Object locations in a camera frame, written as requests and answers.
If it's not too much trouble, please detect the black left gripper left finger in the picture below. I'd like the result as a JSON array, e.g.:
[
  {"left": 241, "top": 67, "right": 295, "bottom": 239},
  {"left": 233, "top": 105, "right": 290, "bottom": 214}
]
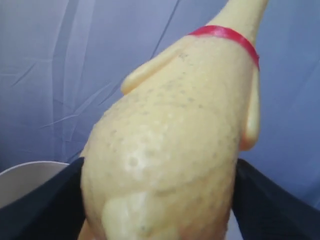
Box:
[{"left": 0, "top": 157, "right": 85, "bottom": 240}]

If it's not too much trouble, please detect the yellow rubber chicken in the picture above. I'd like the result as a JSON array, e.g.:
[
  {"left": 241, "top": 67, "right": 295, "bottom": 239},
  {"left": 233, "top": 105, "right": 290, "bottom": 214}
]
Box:
[{"left": 78, "top": 0, "right": 268, "bottom": 240}]

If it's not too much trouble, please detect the white bin marked O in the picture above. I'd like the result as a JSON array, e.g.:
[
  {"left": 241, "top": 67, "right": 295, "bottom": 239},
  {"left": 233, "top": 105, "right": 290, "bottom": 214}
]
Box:
[{"left": 0, "top": 161, "right": 68, "bottom": 208}]

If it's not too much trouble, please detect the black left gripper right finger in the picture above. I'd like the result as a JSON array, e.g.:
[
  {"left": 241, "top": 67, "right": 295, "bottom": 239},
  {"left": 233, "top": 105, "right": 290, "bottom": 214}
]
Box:
[{"left": 232, "top": 158, "right": 320, "bottom": 240}]

